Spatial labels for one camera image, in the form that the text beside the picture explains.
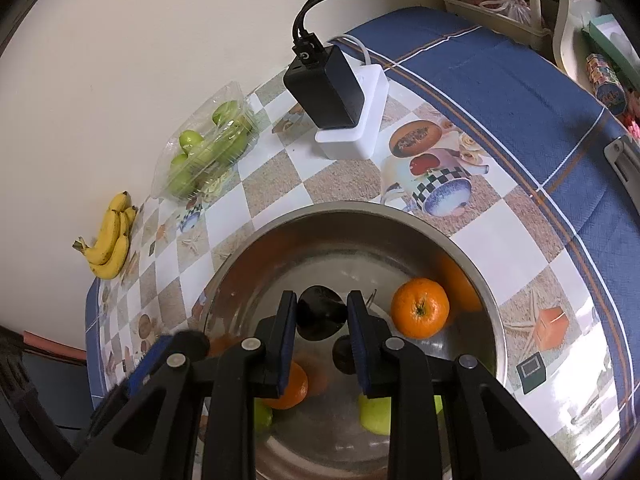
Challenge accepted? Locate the orange with stem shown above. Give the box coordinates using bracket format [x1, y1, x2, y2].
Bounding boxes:
[390, 278, 450, 339]

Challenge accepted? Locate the dark cherry with stem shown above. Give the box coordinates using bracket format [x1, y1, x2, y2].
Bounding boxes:
[294, 285, 349, 342]

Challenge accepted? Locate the small green apple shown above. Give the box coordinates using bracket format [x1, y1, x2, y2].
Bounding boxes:
[254, 399, 272, 436]

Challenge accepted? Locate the dark plum pair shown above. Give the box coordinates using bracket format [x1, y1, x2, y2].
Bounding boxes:
[332, 335, 357, 375]

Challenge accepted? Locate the large steel bowl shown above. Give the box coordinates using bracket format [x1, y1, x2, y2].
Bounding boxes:
[198, 202, 506, 479]

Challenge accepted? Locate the yellow banana bunch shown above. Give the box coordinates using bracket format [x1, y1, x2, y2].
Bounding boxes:
[72, 191, 138, 280]

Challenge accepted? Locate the white power strip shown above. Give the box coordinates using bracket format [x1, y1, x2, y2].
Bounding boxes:
[314, 64, 390, 160]

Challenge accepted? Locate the clear plastic fruit box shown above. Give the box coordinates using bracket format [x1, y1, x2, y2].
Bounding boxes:
[151, 81, 258, 204]

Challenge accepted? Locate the patterned tablecloth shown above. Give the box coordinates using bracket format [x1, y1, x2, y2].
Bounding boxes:
[87, 8, 639, 479]

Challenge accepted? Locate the black power adapter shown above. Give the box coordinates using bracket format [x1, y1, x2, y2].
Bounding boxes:
[283, 34, 364, 129]

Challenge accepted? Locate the white plastic shelf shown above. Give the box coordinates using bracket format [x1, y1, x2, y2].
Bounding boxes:
[444, 0, 605, 87]

